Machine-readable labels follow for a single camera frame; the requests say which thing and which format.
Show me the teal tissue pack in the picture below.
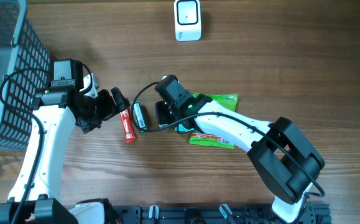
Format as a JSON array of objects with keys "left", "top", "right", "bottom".
[{"left": 175, "top": 124, "right": 194, "bottom": 134}]

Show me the dark green gum pack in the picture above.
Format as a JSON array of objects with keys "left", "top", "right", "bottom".
[{"left": 133, "top": 101, "right": 148, "bottom": 132}]

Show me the red candy bar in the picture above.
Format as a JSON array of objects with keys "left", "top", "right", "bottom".
[{"left": 120, "top": 109, "right": 136, "bottom": 144}]

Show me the green snack bag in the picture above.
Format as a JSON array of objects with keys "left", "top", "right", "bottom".
[{"left": 189, "top": 95, "right": 238, "bottom": 149}]

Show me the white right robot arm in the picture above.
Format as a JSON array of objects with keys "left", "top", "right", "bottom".
[{"left": 160, "top": 93, "right": 325, "bottom": 223}]

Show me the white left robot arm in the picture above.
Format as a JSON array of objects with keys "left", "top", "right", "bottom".
[{"left": 0, "top": 87, "right": 129, "bottom": 223}]

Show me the white barcode scanner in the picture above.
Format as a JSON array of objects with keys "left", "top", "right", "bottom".
[{"left": 173, "top": 0, "right": 201, "bottom": 42}]

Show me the dark grey mesh basket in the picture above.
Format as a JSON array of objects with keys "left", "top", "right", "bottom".
[{"left": 0, "top": 0, "right": 52, "bottom": 151}]

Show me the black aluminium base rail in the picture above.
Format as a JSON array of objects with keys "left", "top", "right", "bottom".
[{"left": 55, "top": 203, "right": 332, "bottom": 224}]

